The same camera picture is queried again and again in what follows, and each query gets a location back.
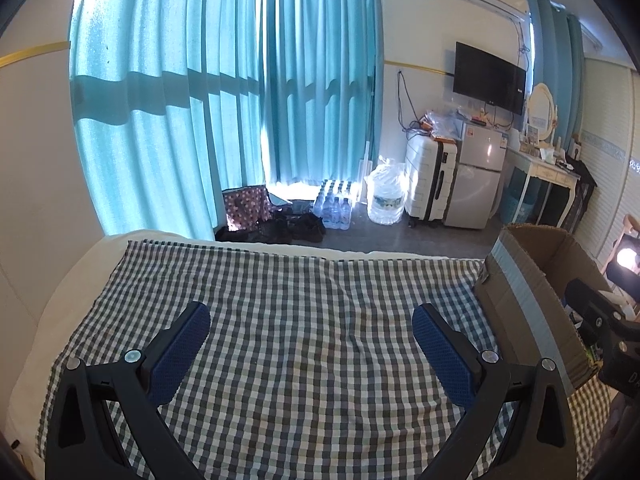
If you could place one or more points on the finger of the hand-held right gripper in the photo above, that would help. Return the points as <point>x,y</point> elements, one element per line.
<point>610,327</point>
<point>590,295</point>

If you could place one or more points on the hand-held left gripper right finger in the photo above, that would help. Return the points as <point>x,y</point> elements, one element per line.
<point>440,355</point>

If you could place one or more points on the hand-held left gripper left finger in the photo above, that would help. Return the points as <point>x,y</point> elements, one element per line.
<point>182,355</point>

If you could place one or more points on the cardboard box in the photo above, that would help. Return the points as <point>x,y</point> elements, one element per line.
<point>520,300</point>

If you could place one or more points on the blue laundry basket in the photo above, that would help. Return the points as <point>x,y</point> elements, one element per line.
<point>512,205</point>

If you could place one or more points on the checked blanket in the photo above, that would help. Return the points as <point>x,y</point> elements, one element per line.
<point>300,335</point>

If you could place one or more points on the black bag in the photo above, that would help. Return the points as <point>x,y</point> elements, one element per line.
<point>580,170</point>

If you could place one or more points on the white slatted wardrobe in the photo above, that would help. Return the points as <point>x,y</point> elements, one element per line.
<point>610,160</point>

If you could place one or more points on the white dressing table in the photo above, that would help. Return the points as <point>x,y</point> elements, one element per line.
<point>545,165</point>

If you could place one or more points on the spotted bag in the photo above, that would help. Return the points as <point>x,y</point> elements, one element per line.
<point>245,207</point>

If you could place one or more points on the silver fridge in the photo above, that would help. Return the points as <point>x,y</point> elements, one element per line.
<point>477,175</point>

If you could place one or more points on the white plastic bag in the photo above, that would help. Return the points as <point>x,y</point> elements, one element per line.
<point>385,195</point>

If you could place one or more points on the dark clothes pile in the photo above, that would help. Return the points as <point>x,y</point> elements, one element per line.
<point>295,227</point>

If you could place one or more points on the white suitcase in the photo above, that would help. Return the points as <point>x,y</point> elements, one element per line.
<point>425,180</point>

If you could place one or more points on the pack of water bottles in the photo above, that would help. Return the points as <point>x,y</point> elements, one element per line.
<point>335,205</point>

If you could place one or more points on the white oval vanity mirror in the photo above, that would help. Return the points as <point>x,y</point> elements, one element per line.
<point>542,107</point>

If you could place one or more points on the pile of clear plastic bags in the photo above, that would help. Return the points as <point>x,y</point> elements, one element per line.
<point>442,125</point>

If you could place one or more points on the teal curtain beside wardrobe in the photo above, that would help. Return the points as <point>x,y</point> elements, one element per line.
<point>555,50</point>

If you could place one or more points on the wide teal curtain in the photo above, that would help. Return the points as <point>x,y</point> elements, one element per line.
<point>160,85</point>

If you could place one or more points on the narrow teal curtain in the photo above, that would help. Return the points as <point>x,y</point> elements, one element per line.
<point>320,85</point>

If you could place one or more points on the black wall television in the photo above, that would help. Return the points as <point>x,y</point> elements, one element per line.
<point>487,77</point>

